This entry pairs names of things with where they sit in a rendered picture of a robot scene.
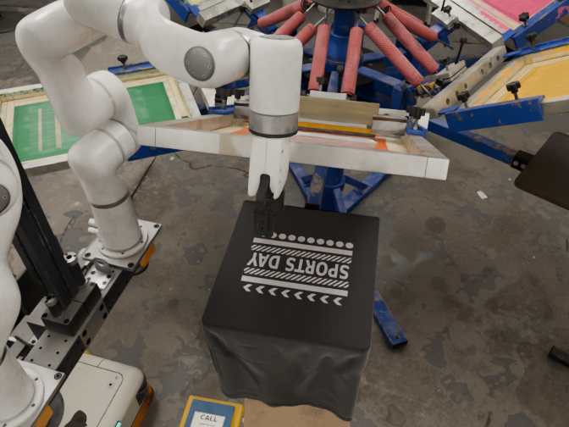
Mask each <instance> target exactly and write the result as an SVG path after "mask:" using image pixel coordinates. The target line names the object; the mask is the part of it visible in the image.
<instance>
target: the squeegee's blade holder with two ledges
mask: <svg viewBox="0 0 569 427"><path fill-rule="evenodd" d="M298 121H300V122H308V123H317V124H325V125H340V126H349V127H356V128H365V129H366V128H367V125H359V124H351V123H343V122H334V121H326V120H318V119H303V118H298Z"/></svg>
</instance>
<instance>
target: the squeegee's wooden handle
mask: <svg viewBox="0 0 569 427"><path fill-rule="evenodd" d="M379 105H380V104H379V103H366V102H358V101H349V100H339V99H331V98H322V97H306V96H300V106H299V118H303V119H318V120H326V121H334V122H343V123H351V124H359V125H367V129H372V122H373V115H374V114H376V115H378V112H379Z"/></svg>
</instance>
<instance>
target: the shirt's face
mask: <svg viewBox="0 0 569 427"><path fill-rule="evenodd" d="M255 203H256V202H254V201H247V200H245V202H244V205H243V208H242V209H241V212H240V217H239V218H238V221H237V224H236V227H235V230H234V233H233V235H232V238H231V241H230V243H229V247H228V250H227V252H226V254H225V257H224V261H223V264H222V266H221V269H220V271H219V274H218V278H217V280H216V283H215V286H214V288H213V292H212V295H211V297H210V299H209V302H208V305H207V309H206V311H205V313H204V316H203V320H204V321H205V322H208V323H214V324H223V325H228V326H234V327H240V328H245V329H250V330H260V331H266V332H271V333H276V334H281V335H287V336H297V337H302V338H307V339H313V340H318V341H328V342H333V343H339V344H344V345H349V346H355V347H367V346H368V344H369V333H370V322H371V311H372V300H373V278H374V267H375V256H376V245H377V234H378V217H373V216H367V215H360V214H353V213H341V212H334V211H327V210H320V209H313V208H301V207H294V206H287V205H284V210H283V211H274V210H273V214H274V226H273V231H274V232H280V233H287V234H293V235H300V236H311V237H318V238H324V239H331V240H337V241H349V242H354V244H353V251H352V258H351V272H350V279H349V286H348V293H347V300H346V307H341V306H335V305H330V304H324V303H319V302H308V301H302V300H296V299H291V298H285V297H275V296H269V295H263V294H257V293H252V292H246V291H238V288H239V285H240V281H241V278H242V275H243V272H244V269H245V266H246V262H247V259H248V256H249V253H250V250H251V246H252V243H253V240H254V237H255V235H254V234H253V220H254V208H255Z"/></svg>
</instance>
